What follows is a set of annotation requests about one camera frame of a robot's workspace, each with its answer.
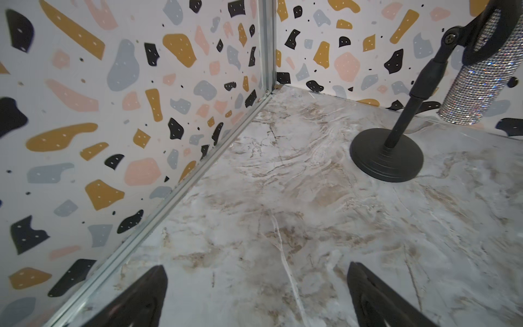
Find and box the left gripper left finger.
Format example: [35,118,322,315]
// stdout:
[83,265,168,327]

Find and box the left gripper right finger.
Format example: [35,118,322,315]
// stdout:
[347,262,437,327]

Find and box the black microphone stand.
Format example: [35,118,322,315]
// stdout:
[349,1,522,183]

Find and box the glitter silver microphone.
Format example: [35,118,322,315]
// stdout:
[437,18,522,125]

